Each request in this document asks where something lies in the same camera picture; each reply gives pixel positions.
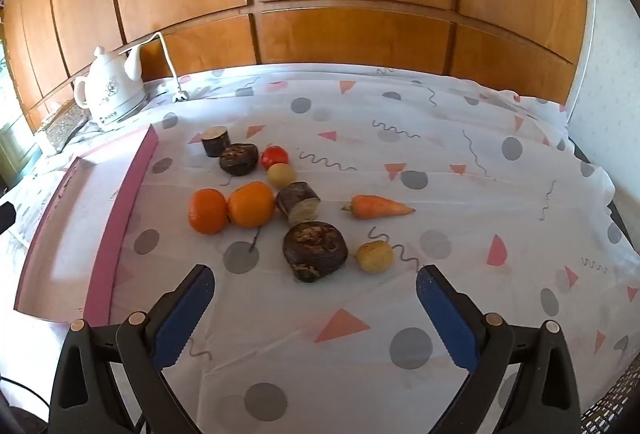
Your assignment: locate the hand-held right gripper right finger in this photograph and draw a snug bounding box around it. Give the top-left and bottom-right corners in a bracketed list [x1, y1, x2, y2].
[416, 264, 583, 434]

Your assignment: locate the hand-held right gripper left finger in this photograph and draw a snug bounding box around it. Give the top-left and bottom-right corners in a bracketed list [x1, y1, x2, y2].
[48, 264, 217, 434]

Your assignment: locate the yellow potato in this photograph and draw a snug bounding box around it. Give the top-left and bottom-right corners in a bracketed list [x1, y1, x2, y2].
[266, 163, 296, 189]
[356, 240, 394, 274]

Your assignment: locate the orange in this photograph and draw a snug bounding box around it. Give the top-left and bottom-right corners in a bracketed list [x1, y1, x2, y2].
[187, 188, 229, 235]
[227, 181, 277, 229]

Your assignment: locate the pink-rimmed tray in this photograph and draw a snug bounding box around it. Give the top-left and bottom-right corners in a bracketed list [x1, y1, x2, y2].
[14, 124, 160, 326]

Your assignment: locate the carrot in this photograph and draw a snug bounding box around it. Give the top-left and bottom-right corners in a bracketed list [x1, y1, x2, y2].
[341, 195, 416, 220]

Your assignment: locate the cut dark wood block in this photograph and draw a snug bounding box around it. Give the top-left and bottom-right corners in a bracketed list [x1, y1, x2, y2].
[275, 181, 321, 224]

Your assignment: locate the small wood log piece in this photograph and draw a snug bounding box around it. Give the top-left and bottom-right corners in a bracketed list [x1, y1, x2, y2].
[201, 126, 232, 158]

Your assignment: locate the red tomato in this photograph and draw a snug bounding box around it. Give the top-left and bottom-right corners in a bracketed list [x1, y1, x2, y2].
[260, 145, 290, 169]

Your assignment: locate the window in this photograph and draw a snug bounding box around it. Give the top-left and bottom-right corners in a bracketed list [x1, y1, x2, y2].
[0, 4, 36, 185]

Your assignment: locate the glass dish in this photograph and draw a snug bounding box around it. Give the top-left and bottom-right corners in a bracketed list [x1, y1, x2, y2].
[36, 103, 91, 152]

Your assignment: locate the white ceramic electric kettle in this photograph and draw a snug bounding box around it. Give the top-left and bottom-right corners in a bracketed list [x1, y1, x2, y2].
[74, 45, 148, 132]

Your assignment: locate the patterned white tablecloth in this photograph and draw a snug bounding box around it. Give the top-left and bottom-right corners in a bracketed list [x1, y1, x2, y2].
[0, 64, 640, 434]

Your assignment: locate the white perforated mesh panel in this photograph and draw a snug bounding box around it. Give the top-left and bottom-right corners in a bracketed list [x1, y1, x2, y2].
[580, 364, 640, 434]

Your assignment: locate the black cable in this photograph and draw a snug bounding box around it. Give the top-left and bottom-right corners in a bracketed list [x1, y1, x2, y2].
[0, 375, 52, 399]

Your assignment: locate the white kettle power cable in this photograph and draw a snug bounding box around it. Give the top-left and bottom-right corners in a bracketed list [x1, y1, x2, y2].
[131, 32, 191, 104]

